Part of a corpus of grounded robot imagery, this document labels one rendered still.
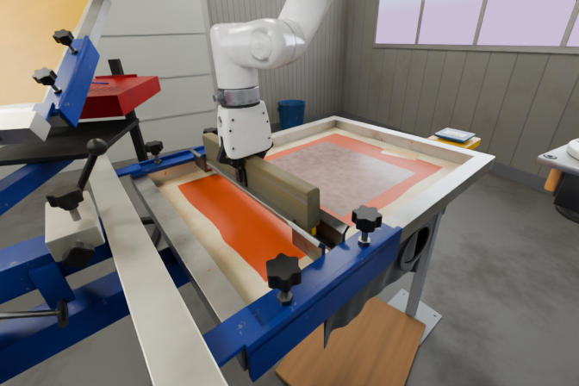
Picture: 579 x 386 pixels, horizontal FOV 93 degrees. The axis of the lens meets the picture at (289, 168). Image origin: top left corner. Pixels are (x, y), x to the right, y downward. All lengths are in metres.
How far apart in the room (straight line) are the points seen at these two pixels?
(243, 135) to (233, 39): 0.17
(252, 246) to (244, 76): 0.31
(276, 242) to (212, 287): 0.16
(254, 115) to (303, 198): 0.20
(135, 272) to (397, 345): 1.31
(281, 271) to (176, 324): 0.12
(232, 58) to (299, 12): 0.15
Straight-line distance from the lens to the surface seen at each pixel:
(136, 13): 3.61
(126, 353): 1.71
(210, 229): 0.59
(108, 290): 0.60
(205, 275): 0.45
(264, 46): 0.44
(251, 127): 0.53
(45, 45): 1.22
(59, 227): 0.49
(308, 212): 0.44
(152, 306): 0.37
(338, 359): 1.47
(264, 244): 0.53
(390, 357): 1.52
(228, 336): 0.36
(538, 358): 1.81
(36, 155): 1.31
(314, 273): 0.41
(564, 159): 0.53
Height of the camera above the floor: 1.30
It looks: 26 degrees down
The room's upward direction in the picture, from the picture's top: 2 degrees counter-clockwise
